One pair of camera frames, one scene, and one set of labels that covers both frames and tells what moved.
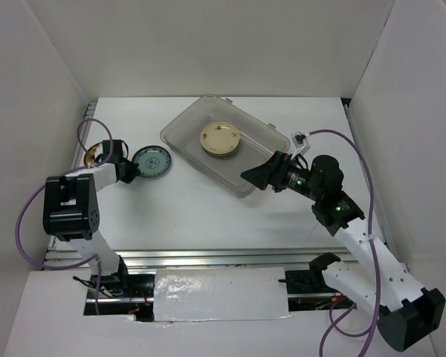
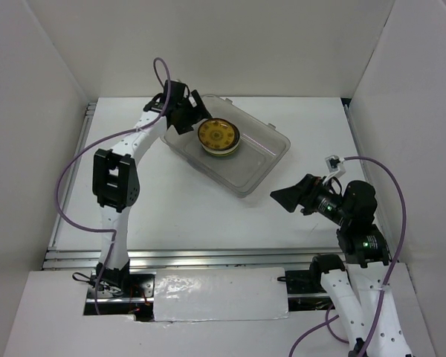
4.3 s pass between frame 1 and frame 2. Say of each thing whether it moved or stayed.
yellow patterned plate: moved
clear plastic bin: stayed
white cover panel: stayed
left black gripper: moved
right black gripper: moved
